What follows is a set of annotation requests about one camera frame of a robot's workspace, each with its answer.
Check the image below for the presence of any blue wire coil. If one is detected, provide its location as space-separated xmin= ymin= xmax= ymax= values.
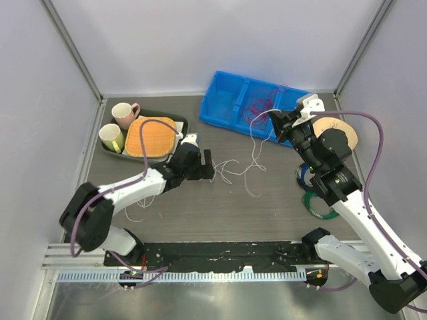
xmin=299 ymin=165 xmax=313 ymax=187

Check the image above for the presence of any yellow green ceramic mug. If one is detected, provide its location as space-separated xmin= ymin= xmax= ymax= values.
xmin=99 ymin=123 xmax=125 ymax=153

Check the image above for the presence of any black wire coil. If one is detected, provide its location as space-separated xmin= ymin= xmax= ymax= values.
xmin=295 ymin=163 xmax=313 ymax=189

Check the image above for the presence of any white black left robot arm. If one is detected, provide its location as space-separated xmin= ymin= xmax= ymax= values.
xmin=59 ymin=143 xmax=214 ymax=266

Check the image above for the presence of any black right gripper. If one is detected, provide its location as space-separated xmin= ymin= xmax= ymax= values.
xmin=268 ymin=108 xmax=322 ymax=172

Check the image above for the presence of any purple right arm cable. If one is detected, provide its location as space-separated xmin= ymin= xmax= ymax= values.
xmin=310 ymin=111 xmax=427 ymax=313

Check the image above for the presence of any beige decorated ceramic plate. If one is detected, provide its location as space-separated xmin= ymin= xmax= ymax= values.
xmin=313 ymin=117 xmax=358 ymax=151

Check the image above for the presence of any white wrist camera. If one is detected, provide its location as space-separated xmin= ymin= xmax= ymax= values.
xmin=292 ymin=93 xmax=325 ymax=127
xmin=176 ymin=133 xmax=199 ymax=151

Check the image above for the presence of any aluminium frame post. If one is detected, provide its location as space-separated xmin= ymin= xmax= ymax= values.
xmin=334 ymin=0 xmax=396 ymax=98
xmin=39 ymin=0 xmax=103 ymax=102

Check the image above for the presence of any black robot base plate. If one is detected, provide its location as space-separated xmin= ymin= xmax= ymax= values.
xmin=103 ymin=240 xmax=342 ymax=274

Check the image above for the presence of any dark green plastic tray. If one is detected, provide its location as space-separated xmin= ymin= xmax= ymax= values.
xmin=101 ymin=109 xmax=188 ymax=164

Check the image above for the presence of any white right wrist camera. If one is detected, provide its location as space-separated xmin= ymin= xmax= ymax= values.
xmin=292 ymin=93 xmax=325 ymax=127

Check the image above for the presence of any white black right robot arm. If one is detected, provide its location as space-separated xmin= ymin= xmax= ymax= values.
xmin=270 ymin=110 xmax=426 ymax=314

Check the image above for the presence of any blue three-compartment plastic bin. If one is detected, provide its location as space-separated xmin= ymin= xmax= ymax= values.
xmin=199 ymin=71 xmax=308 ymax=142

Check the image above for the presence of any aluminium frame post left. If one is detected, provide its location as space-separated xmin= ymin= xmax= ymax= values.
xmin=39 ymin=0 xmax=103 ymax=102

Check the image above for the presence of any slotted cable duct rail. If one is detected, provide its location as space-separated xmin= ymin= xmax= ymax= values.
xmin=56 ymin=269 xmax=306 ymax=284

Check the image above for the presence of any aluminium frame post right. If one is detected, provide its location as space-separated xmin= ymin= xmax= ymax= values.
xmin=334 ymin=0 xmax=396 ymax=98

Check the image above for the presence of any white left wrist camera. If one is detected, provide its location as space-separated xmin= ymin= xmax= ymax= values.
xmin=176 ymin=133 xmax=199 ymax=151

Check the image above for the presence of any orange woven mat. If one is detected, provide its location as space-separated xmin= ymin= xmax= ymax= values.
xmin=124 ymin=116 xmax=177 ymax=159

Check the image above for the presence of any pink ceramic mug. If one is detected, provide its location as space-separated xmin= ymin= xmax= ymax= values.
xmin=111 ymin=103 xmax=141 ymax=130

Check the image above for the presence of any red thin wire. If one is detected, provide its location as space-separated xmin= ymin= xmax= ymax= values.
xmin=242 ymin=83 xmax=290 ymax=128

